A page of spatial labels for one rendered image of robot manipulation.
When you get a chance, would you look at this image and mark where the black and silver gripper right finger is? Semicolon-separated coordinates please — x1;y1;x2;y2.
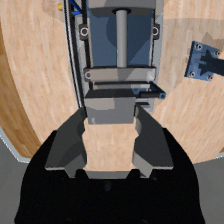
132;103;205;224

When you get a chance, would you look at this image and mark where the grey flat bar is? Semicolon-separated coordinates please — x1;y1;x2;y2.
93;81;150;89
135;95;148;102

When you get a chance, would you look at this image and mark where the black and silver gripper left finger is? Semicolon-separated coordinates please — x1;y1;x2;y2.
14;105;87;224

